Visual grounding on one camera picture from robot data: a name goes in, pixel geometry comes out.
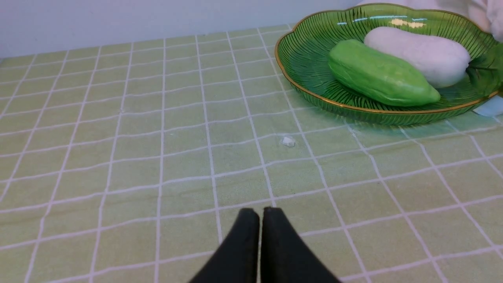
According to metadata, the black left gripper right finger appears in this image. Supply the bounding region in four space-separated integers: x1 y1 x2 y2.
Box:
260 207 341 283

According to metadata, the small white crumb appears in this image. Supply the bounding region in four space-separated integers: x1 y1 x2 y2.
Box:
280 136 296 147

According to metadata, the green glass plate gold rim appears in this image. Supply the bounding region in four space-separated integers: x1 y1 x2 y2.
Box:
275 4 502 126

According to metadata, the light green gourd vegetable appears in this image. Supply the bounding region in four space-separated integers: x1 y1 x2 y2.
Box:
328 39 441 107

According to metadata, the green checkered tablecloth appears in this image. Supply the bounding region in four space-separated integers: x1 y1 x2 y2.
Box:
0 25 502 283

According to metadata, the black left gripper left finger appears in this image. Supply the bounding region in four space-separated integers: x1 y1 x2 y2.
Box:
190 208 260 283

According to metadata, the white radish with leaves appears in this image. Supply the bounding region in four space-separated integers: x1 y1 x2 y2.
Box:
364 26 503 88

